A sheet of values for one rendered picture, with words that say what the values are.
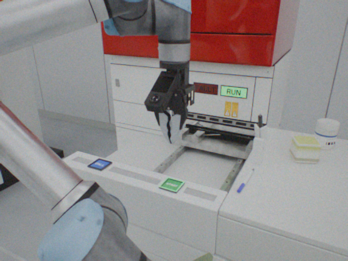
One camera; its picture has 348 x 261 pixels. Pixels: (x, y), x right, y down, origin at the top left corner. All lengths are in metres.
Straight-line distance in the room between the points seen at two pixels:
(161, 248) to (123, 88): 0.89
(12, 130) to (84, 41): 3.10
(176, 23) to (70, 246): 0.47
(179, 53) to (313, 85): 2.15
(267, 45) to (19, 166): 0.90
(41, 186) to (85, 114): 3.38
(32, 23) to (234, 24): 0.81
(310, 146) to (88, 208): 0.71
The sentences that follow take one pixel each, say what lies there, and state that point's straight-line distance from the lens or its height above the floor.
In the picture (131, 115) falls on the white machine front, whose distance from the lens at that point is 1.54.
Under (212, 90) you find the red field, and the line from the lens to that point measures 1.28.
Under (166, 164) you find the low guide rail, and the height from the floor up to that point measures 0.84.
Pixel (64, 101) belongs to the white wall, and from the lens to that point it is 4.19.
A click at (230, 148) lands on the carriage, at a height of 0.88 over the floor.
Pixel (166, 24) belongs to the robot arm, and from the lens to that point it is 0.65.
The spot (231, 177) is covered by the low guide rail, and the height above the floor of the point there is 0.85.
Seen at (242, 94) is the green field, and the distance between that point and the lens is 1.25.
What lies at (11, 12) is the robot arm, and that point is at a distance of 0.53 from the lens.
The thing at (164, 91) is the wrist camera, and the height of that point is 1.25.
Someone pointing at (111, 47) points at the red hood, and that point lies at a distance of 1.46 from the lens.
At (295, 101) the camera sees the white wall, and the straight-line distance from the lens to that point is 2.76.
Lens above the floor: 1.41
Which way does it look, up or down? 22 degrees down
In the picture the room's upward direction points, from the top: straight up
